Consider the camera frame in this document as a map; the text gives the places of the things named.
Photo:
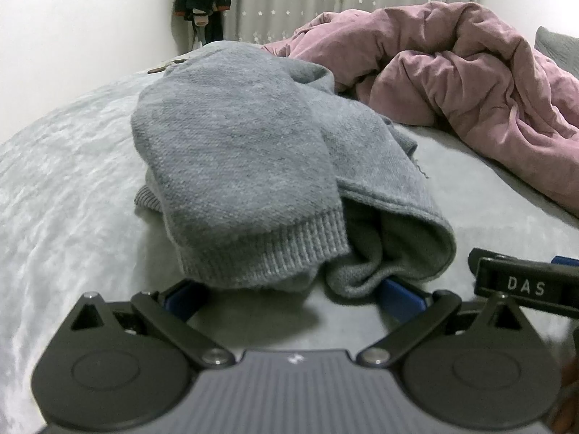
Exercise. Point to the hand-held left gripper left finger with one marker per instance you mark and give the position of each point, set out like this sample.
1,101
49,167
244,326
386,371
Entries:
178,300

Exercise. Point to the grey knitted sweater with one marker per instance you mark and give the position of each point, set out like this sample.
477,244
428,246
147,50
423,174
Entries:
235,144

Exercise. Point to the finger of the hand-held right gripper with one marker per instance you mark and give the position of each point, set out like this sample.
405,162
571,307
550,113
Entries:
475,257

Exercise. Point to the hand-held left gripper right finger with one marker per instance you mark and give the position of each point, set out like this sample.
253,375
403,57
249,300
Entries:
398,300

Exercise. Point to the pink duvet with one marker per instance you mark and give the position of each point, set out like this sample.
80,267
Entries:
452,68

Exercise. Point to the grey pillow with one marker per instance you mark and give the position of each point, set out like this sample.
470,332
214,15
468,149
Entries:
558,47

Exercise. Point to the brown wooden brush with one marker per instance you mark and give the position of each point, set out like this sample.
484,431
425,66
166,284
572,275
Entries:
156,70

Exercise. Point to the grey star-print curtain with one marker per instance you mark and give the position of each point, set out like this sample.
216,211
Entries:
294,0

